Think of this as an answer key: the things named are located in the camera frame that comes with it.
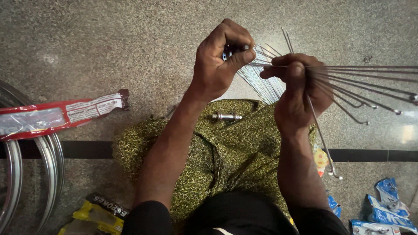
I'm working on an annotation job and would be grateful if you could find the red plastic tube packet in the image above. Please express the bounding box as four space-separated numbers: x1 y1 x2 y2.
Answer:
0 89 130 142

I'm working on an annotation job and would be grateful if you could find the yellow black spoke packet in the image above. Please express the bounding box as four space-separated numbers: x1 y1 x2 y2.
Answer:
57 193 129 235

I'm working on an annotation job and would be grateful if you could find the bundle of loose silver spokes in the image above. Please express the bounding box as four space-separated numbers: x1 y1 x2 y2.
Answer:
236 44 287 106

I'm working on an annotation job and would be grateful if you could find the person's left hand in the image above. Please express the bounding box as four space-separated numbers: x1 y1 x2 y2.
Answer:
190 18 257 101

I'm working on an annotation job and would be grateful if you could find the chrome bicycle wheel rim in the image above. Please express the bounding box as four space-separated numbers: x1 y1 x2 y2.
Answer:
0 80 65 235
0 140 23 227

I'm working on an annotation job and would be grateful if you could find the person's right hand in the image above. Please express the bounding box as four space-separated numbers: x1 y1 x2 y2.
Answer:
260 53 334 135

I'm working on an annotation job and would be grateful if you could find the blue white plastic packet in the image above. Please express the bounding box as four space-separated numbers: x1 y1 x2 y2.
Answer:
366 195 418 234
327 195 342 218
350 219 401 235
374 178 410 217

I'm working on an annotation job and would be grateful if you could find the dark metal wheel hub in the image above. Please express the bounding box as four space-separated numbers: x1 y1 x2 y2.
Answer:
222 43 250 62

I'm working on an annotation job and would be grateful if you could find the chrome hub axle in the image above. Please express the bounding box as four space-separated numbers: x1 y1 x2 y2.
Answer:
212 112 243 123

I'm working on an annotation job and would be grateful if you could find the orange yellow wrapper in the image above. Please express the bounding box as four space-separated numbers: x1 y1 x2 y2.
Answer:
313 145 332 178

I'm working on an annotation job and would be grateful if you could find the green patterned lap cloth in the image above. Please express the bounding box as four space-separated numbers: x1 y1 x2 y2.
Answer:
112 99 318 226

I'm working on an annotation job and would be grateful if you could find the fan of steel spokes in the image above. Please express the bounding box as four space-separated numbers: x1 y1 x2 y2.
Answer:
245 42 418 126

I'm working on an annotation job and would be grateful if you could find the single long bicycle spoke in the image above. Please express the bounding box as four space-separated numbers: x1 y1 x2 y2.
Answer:
285 30 344 181
281 26 336 177

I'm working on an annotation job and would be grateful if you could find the person's black shirt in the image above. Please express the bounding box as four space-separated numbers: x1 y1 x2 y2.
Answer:
121 191 351 235

